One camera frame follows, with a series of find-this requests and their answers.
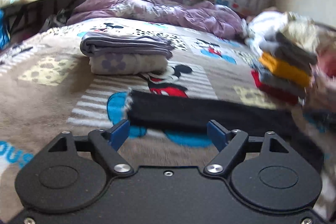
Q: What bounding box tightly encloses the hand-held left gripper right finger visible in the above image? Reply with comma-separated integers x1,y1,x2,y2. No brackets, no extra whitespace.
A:
203,120,292,177

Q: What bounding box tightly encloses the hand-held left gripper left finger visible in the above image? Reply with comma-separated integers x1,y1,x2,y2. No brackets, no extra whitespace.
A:
43,119,134,177

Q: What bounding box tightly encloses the black garment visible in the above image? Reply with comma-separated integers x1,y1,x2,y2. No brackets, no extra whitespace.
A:
126,90,325,172

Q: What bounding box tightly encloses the stack of folded pink clothes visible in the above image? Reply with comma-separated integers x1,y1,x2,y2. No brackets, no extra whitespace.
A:
302,77,336,125

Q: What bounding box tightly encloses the folded floral white garment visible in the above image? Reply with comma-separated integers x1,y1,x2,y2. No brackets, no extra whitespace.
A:
89,53,168,75

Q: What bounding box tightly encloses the folded red garment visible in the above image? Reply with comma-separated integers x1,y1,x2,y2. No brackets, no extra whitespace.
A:
251,70,299,106

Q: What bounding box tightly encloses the cartoon printed blanket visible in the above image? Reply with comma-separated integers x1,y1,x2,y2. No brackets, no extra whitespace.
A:
0,17,336,216

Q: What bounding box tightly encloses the folded blue-grey garment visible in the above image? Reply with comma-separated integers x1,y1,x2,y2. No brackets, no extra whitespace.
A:
255,64,307,98

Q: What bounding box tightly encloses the folded grey-purple garment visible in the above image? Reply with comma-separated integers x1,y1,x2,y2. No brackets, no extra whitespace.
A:
80,32,175,59

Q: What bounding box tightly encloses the folded yellow sweater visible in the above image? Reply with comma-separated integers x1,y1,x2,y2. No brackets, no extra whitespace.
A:
259,52,312,87

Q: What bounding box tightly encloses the white cream bedding pile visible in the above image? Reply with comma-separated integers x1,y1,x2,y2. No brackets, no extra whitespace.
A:
245,11,336,56

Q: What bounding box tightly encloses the grey bag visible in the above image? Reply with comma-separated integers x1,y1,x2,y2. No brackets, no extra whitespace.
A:
42,9,74,31

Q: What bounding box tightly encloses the purple duvet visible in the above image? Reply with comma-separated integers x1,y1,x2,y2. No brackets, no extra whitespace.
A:
67,0,246,35

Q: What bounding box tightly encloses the pink quilt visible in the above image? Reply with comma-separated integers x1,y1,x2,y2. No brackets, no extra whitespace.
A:
315,42,336,83

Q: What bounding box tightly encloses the blue plastic bag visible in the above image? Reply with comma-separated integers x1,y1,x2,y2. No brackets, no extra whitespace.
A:
0,9,11,51

